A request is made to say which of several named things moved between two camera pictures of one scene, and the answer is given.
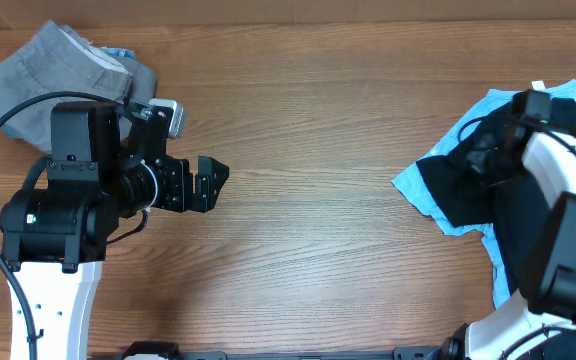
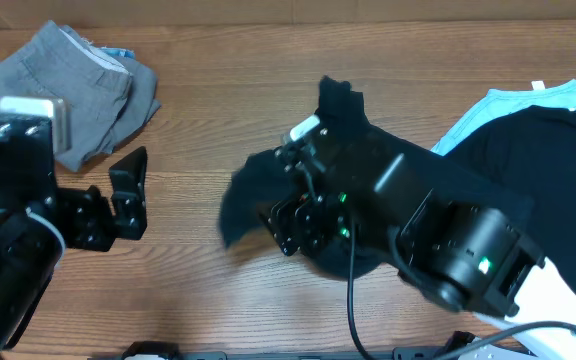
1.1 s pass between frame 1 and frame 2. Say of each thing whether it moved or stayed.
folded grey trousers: stayed
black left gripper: moved
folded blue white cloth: stayed
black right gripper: moved
